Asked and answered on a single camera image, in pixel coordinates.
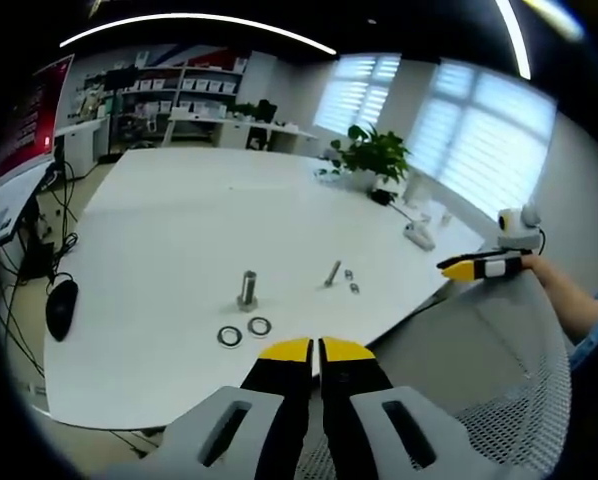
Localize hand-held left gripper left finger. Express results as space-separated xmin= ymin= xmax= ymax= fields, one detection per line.
xmin=109 ymin=336 xmax=314 ymax=480

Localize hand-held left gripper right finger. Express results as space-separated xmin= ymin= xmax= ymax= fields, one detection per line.
xmin=318 ymin=336 xmax=503 ymax=480

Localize steel washer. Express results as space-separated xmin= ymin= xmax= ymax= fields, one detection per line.
xmin=247 ymin=316 xmax=272 ymax=339
xmin=217 ymin=326 xmax=244 ymax=348

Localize threaded steel stud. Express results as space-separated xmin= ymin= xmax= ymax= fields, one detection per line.
xmin=235 ymin=269 xmax=260 ymax=313

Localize white power strip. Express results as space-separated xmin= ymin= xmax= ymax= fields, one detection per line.
xmin=403 ymin=222 xmax=436 ymax=250

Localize grey mesh office chair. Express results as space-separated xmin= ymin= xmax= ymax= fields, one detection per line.
xmin=298 ymin=269 xmax=573 ymax=480

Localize white window blinds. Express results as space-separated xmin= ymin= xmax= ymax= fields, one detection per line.
xmin=312 ymin=53 xmax=559 ymax=216

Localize loose steel bolt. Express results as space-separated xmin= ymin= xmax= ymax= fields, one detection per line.
xmin=322 ymin=260 xmax=342 ymax=289

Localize green potted plant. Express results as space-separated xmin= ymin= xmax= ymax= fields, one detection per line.
xmin=314 ymin=123 xmax=413 ymax=192

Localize black computer mouse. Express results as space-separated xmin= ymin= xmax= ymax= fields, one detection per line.
xmin=45 ymin=278 xmax=79 ymax=343

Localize white side desk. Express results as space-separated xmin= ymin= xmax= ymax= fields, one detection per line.
xmin=166 ymin=115 xmax=320 ymax=156

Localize white storage shelf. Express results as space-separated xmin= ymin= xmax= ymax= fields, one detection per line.
xmin=68 ymin=43 xmax=253 ymax=149

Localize large display screen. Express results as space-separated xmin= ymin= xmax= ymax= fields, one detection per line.
xmin=0 ymin=53 xmax=75 ymax=247

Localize black cable bundle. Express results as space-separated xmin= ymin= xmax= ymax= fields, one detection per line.
xmin=0 ymin=144 xmax=80 ymax=381

